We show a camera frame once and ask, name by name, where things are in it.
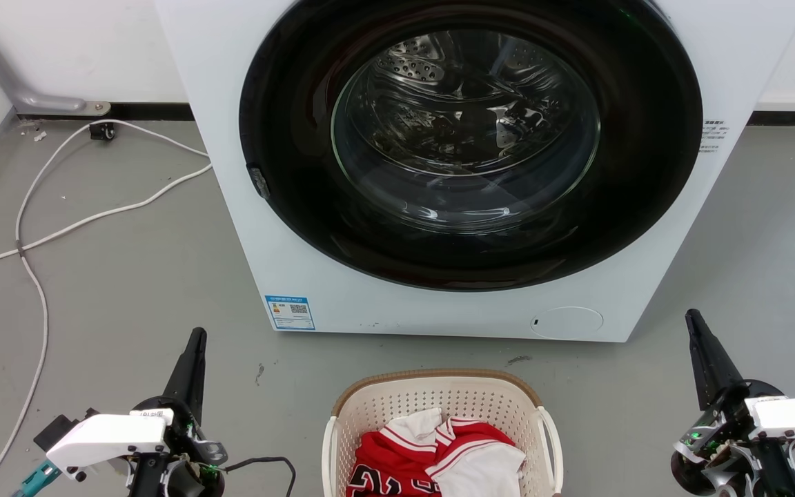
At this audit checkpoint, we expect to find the black round washer door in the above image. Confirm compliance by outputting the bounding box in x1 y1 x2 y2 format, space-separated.
239 0 704 292

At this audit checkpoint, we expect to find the grey wall pipe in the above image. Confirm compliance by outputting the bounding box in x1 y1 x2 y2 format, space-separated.
0 0 112 117

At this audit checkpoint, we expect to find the small printed text sticker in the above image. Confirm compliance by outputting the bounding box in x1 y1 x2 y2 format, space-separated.
700 119 729 154

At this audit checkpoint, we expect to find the white laundry basket brown rim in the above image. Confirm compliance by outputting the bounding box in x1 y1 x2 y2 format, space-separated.
322 368 565 497

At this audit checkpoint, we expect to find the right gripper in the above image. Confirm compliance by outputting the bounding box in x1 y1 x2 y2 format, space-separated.
669 308 795 497

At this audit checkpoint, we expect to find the blue energy label sticker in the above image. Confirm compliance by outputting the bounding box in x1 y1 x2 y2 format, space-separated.
264 295 316 331

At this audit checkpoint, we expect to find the steel washer drum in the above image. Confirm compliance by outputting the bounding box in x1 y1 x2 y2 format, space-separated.
370 33 581 149

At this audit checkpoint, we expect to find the red white basketball jersey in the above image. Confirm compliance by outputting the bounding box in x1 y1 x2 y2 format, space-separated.
346 407 519 497

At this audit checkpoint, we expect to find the white power cable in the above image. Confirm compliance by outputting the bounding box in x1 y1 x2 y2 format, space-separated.
0 163 213 289

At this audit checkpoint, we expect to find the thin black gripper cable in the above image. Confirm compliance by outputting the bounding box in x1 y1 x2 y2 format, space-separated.
222 456 297 497

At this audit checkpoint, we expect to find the white front-load washing machine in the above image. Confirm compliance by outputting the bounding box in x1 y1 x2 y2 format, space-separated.
155 0 795 344

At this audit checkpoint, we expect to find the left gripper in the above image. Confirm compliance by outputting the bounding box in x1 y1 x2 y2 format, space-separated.
127 327 229 497

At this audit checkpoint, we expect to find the round white filter cover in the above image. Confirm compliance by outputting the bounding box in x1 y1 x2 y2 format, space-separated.
530 306 605 340

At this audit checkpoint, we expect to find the white garment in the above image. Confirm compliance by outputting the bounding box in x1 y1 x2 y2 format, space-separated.
431 442 527 497

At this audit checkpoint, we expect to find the long looping white cable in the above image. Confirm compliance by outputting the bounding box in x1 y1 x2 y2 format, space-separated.
0 119 210 497

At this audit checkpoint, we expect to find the small black box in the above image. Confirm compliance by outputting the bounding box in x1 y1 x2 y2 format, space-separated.
33 409 99 451

